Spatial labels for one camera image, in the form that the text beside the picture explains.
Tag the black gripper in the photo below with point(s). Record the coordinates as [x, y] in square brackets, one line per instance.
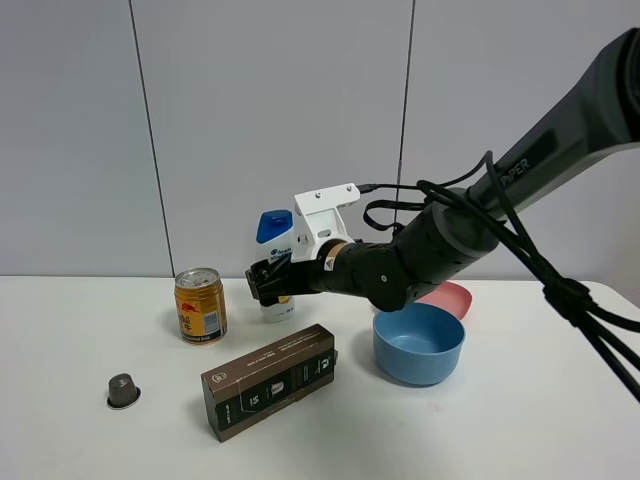
[281, 278]

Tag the white shampoo bottle blue cap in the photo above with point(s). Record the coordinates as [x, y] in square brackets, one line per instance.
[274, 239]

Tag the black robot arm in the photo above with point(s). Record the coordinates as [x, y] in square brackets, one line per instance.
[454, 228]

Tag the gold energy drink can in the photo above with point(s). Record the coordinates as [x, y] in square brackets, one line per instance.
[200, 305]

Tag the brown coffee capsule box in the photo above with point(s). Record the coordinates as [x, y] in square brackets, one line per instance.
[255, 386]

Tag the blue plastic bowl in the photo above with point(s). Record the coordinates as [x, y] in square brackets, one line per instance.
[419, 345]

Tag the dark coffee capsule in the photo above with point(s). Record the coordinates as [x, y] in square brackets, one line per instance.
[122, 392]

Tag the pink plastic dish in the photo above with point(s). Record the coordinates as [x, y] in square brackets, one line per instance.
[451, 297]

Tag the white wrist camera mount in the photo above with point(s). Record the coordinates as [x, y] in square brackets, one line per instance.
[317, 219]

